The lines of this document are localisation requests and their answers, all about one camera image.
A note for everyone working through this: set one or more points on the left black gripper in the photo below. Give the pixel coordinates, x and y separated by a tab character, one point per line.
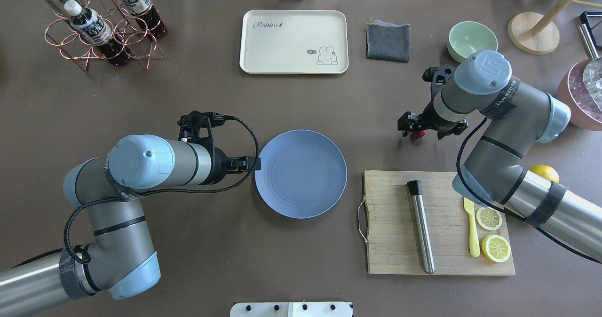
220	165

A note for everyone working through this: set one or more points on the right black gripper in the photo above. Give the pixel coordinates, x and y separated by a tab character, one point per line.
429	117

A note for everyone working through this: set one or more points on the red strawberry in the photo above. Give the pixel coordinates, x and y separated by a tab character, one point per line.
415	135

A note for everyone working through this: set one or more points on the blue round plate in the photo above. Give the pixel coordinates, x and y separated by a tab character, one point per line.
303	174

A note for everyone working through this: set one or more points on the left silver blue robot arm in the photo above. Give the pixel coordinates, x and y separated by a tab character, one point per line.
108	246

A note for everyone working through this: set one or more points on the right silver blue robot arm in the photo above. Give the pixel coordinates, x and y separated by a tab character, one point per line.
519	115

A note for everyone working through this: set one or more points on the green bowl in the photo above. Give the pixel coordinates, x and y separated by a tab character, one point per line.
469	37

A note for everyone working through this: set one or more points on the folded grey cloth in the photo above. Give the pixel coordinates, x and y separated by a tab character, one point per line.
388	41

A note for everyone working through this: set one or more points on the lemon slice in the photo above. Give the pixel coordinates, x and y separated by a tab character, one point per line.
496	248
488	218

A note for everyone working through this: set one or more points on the yellow lemon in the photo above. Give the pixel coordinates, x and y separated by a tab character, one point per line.
546	172

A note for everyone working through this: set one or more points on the yellow plastic knife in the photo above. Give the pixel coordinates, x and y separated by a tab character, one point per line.
473	238

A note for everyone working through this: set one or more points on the cream rabbit tray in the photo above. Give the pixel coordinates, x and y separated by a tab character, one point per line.
294	42

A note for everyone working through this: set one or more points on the wooden cutting board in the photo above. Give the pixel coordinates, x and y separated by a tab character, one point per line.
392	238

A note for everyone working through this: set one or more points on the wooden stand round base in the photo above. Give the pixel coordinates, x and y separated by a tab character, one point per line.
535	33

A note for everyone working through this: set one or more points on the pink bowl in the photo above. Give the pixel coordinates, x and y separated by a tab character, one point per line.
577	117

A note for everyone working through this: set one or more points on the clear ice cubes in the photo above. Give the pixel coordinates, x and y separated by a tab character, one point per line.
578	90

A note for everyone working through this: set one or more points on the metal ice scoop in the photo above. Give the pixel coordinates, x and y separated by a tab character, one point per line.
592	74

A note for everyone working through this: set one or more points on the tea bottle black cap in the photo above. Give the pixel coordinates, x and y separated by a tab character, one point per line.
146	16

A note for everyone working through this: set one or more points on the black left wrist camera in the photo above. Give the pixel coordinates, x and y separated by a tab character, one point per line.
196	127

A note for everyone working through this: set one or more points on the white camera mast base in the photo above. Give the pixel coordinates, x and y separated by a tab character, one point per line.
293	309

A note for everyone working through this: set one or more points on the copper wire bottle rack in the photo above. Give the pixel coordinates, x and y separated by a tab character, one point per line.
113	31

